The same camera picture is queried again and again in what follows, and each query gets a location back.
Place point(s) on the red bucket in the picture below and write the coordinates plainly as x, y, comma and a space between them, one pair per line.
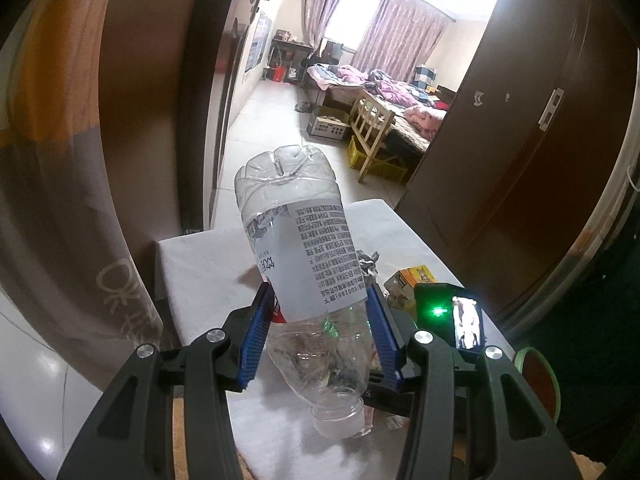
276, 74

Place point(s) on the dark desk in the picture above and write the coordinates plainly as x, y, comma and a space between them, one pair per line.
292, 47

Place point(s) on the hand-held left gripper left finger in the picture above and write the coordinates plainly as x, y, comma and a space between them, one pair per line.
255, 341

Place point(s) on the pink window curtains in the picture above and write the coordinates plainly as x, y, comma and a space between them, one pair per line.
405, 30

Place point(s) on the large cardboard box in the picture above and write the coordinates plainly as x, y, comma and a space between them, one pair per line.
327, 125

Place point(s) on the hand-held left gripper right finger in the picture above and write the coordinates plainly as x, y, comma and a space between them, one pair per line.
384, 340

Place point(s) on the red bin with green rim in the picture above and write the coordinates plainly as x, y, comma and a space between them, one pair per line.
537, 380

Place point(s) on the brown door with white latch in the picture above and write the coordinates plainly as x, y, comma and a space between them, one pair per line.
525, 135

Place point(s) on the wooden chair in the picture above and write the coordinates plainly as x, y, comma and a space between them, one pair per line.
372, 120

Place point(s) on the clear plastic bottle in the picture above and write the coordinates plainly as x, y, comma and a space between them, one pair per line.
300, 240

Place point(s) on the blue white checked pillow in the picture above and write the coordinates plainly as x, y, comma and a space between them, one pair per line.
425, 77

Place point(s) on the bed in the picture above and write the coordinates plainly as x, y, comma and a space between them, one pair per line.
400, 125

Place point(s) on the yellow plastic crate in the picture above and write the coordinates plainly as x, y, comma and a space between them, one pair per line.
387, 170

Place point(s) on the wall poster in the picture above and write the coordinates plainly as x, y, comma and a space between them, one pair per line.
257, 42

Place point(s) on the pink blanket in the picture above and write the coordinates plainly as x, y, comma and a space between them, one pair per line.
370, 82

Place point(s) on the crumpled silver foil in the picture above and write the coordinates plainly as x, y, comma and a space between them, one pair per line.
367, 262

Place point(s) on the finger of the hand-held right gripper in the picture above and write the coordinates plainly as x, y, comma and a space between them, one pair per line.
387, 401

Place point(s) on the grey orange door curtain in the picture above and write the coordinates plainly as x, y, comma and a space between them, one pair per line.
65, 160

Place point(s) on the yellow cardboard box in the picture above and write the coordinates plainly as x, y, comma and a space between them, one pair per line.
413, 276

